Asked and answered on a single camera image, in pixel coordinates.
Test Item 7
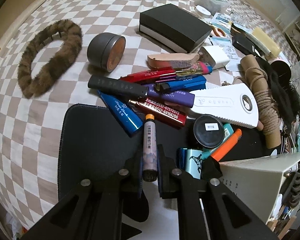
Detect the purple patterned lighter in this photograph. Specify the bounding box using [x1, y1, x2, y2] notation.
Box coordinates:
[142, 114, 158, 182]

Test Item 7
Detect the white storage box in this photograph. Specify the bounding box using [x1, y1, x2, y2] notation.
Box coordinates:
[220, 152, 300, 223]

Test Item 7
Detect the orange lighter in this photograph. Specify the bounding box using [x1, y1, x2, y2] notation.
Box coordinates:
[211, 129, 242, 161]

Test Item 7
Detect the black white mouse pad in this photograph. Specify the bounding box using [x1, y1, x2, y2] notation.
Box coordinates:
[57, 103, 271, 240]

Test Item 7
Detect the round black tin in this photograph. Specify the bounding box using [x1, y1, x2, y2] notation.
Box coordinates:
[193, 114, 224, 149]

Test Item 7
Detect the blue lighter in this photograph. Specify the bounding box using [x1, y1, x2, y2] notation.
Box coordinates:
[97, 90, 143, 135]
[154, 75, 206, 93]

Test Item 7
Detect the red lighter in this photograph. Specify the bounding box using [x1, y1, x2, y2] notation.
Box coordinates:
[128, 99, 187, 127]
[120, 67, 177, 84]

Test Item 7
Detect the white scraper tool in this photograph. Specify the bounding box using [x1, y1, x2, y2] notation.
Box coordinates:
[188, 83, 258, 128]

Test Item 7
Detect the black long lighter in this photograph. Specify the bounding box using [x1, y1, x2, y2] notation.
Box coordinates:
[88, 75, 148, 98]

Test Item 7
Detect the black hair wig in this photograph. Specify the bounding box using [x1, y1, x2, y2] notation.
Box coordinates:
[255, 57, 300, 132]

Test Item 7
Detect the pink leather case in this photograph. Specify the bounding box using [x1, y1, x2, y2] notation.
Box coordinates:
[147, 53, 199, 69]

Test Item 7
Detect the white power adapter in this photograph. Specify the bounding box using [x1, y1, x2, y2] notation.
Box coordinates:
[198, 46, 230, 69]

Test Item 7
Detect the grey round tin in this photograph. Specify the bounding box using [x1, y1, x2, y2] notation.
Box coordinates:
[87, 33, 126, 73]

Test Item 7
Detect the brown fur headband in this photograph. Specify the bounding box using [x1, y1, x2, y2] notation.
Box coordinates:
[17, 19, 83, 99]

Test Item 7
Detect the black flat gift box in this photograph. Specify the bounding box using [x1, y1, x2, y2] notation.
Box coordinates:
[139, 4, 212, 53]

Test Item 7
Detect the clear plastic container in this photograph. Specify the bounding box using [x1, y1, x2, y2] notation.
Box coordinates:
[194, 0, 229, 14]

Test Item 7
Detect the cardboard tube with rope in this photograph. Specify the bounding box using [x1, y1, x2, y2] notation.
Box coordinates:
[233, 55, 281, 148]

